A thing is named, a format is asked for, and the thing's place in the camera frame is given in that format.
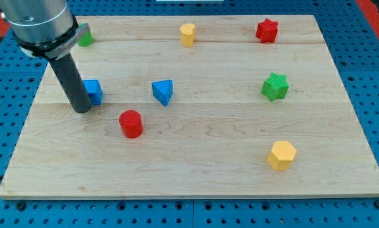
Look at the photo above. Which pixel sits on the wooden board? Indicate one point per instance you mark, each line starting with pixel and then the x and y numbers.
pixel 213 139

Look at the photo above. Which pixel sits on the blue cube block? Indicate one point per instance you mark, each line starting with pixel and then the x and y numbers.
pixel 94 91

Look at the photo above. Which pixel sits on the blue triangle block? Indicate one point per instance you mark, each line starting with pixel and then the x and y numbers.
pixel 163 91

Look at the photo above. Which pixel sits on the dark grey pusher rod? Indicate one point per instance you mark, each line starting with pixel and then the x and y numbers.
pixel 69 78

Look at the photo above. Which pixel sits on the green cylinder block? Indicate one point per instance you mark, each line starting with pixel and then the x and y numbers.
pixel 85 37

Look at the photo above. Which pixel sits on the green star block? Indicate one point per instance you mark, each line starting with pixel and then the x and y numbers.
pixel 275 87

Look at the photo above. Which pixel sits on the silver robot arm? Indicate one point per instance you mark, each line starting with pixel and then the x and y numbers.
pixel 48 29

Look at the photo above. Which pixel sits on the red cylinder block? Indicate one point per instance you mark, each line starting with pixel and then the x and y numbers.
pixel 131 124

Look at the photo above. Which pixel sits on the yellow hexagon block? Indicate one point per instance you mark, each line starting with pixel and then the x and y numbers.
pixel 281 155

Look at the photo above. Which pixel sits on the red star block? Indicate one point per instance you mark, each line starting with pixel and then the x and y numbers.
pixel 267 31

